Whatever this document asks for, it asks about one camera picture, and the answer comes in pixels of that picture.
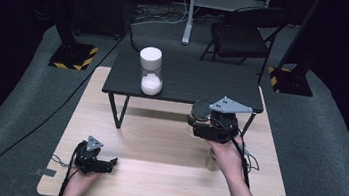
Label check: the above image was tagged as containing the bundle of floor cables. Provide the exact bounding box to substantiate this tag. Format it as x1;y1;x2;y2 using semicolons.
130;0;227;38

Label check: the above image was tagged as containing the black-lid jar of brown powder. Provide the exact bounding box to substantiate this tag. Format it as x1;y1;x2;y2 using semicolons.
203;146;225;173

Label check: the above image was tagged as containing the black-lid jar of yellow powder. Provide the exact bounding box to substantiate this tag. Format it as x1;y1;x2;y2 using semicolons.
187;98;215;141

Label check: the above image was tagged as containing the person's right hand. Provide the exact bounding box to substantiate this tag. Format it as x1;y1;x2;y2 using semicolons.
201;130;254;186

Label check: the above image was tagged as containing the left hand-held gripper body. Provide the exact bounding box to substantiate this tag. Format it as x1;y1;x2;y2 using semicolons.
72;133;113;178

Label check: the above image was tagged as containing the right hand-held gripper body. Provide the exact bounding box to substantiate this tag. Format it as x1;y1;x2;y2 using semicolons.
191;93;255;147

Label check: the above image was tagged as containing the right hand-held gripper cable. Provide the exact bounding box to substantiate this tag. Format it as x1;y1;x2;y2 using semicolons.
215;120;266;192

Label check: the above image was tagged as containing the hand-held gripper cable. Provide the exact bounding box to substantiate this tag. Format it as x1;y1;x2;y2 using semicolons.
47;138;86;196
215;120;266;192

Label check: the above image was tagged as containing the black folding chair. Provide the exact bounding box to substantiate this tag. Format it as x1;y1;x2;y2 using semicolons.
197;0;292;87

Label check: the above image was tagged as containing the black stand with striped base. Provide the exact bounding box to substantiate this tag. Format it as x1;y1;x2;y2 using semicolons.
44;0;106;73
265;0;326;98

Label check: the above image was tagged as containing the black raised shelf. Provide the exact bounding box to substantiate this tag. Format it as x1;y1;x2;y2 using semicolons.
96;47;270;148

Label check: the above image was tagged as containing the white desk frame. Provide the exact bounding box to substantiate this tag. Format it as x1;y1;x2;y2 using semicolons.
181;0;274;56

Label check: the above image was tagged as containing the long black floor cable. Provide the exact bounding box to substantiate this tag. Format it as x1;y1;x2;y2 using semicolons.
0;17;128;196

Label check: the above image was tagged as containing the left hand-held gripper cable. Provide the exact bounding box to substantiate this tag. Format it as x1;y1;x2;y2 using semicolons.
47;138;86;196

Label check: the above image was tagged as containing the white-lid jar of white powder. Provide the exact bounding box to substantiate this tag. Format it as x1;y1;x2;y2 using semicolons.
135;45;169;97

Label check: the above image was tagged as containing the person's left hand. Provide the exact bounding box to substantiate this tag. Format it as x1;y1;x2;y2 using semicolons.
60;167;103;196

